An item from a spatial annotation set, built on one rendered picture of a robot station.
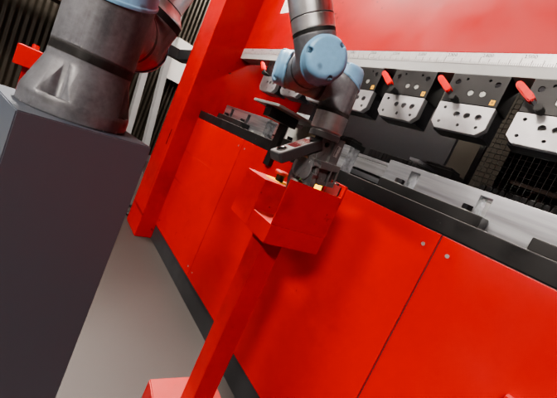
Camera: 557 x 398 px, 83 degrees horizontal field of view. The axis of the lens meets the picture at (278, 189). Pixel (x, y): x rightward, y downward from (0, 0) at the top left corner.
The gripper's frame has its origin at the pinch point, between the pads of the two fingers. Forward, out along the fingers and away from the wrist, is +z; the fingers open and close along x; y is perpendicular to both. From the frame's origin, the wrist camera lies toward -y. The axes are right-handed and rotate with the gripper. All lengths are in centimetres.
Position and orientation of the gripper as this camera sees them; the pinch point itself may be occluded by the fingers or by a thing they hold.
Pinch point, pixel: (288, 211)
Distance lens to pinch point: 74.2
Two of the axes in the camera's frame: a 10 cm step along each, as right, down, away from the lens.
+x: -4.7, -3.2, 8.2
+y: 8.2, 2.0, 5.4
